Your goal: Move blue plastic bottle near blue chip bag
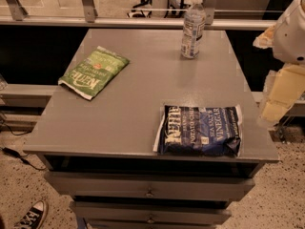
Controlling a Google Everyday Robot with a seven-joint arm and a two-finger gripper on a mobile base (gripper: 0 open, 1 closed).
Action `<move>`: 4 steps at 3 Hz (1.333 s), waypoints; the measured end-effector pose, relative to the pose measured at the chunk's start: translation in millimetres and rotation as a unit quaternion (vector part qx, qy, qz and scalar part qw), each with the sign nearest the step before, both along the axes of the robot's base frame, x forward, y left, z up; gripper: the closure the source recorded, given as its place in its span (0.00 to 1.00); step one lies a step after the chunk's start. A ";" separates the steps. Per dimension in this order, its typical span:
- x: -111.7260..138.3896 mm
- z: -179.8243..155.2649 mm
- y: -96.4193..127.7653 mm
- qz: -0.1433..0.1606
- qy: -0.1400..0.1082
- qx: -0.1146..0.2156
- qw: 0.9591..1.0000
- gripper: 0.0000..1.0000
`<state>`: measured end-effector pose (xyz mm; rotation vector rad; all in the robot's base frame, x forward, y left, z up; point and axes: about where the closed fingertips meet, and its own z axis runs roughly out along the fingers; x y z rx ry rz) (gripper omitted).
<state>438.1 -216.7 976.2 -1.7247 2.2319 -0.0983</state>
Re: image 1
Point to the green Kettle chip bag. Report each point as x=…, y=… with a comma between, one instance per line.
x=89, y=77

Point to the upper grey drawer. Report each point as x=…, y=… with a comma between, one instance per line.
x=145, y=186

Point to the grey drawer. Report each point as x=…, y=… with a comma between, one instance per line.
x=149, y=213
x=145, y=186

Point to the blue Kettle chip bag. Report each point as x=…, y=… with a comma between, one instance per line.
x=200, y=131

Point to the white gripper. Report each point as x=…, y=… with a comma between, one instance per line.
x=291, y=37

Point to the black canvas sneaker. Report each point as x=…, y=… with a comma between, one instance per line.
x=34, y=218

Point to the lower grey drawer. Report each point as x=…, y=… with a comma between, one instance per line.
x=149, y=213

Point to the grey metal railing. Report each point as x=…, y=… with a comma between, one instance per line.
x=220, y=14

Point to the clear plastic water bottle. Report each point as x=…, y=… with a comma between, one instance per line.
x=194, y=22

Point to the grey drawer cabinet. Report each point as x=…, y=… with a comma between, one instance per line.
x=114, y=133

